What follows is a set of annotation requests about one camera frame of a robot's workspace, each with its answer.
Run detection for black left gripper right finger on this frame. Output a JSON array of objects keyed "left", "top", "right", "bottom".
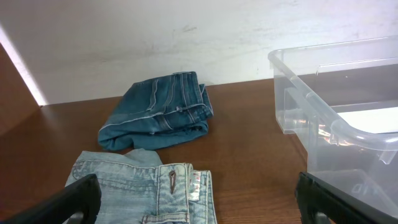
[{"left": 295, "top": 172, "right": 397, "bottom": 224}]

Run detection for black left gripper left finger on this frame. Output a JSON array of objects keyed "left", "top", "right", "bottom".
[{"left": 1, "top": 174, "right": 101, "bottom": 224}]

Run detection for light blue folded jeans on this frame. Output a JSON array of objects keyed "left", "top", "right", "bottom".
[{"left": 66, "top": 149, "right": 217, "bottom": 224}]

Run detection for clear plastic storage container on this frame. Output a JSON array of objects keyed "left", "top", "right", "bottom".
[{"left": 268, "top": 36, "right": 397, "bottom": 217}]

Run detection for white label in container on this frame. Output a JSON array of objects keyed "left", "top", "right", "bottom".
[{"left": 338, "top": 107, "right": 398, "bottom": 133}]

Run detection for dark blue folded jeans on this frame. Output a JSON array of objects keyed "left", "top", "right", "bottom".
[{"left": 98, "top": 72, "right": 214, "bottom": 151}]

